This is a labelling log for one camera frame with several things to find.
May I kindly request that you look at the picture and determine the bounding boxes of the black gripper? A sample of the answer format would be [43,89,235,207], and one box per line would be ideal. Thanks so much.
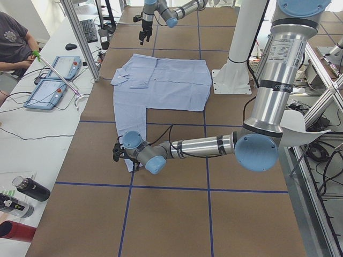
[126,154,141,172]
[139,20,153,46]

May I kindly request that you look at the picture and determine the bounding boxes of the light blue striped shirt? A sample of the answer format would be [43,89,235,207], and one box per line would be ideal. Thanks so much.
[110,53,212,173]

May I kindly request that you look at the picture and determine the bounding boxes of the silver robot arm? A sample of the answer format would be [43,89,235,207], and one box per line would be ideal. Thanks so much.
[111,1,329,174]
[133,0,208,46]

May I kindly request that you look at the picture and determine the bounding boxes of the black keyboard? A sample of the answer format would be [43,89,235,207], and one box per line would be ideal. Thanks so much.
[80,19,98,43]

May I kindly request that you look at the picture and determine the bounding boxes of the black computer mouse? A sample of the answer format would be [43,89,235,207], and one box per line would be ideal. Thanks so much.
[65,43,77,51]

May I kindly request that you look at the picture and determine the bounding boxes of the upper blue teach pendant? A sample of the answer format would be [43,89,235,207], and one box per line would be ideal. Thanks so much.
[52,56,82,81]

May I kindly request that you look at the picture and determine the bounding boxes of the blue teach pendant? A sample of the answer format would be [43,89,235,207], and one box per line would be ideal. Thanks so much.
[24,79,66,110]
[52,56,82,81]

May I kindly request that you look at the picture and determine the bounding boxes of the black water bottle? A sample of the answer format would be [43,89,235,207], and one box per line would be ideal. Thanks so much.
[12,176,50,202]

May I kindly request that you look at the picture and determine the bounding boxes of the metal grabber stick green tip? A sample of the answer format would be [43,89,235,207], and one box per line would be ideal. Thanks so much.
[32,50,87,110]

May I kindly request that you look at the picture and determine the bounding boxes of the lower blue teach pendant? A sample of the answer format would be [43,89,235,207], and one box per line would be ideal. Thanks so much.
[24,79,66,110]

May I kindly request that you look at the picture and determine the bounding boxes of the grey labelled bottle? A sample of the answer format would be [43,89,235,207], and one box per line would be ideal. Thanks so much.
[1,193,34,218]

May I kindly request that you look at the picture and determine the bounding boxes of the seated person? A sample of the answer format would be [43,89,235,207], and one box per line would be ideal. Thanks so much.
[0,11,41,108]

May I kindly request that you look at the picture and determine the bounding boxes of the red cylinder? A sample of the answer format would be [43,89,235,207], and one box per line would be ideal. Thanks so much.
[1,221,36,243]

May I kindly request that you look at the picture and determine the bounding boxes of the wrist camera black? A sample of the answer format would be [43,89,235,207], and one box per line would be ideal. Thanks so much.
[113,136,126,162]
[133,15,143,22]

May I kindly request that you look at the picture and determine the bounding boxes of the aluminium frame post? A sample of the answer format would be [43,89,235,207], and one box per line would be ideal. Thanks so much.
[61,0,100,82]

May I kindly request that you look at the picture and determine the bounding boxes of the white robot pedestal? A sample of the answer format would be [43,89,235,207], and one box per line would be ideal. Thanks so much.
[212,0,269,95]

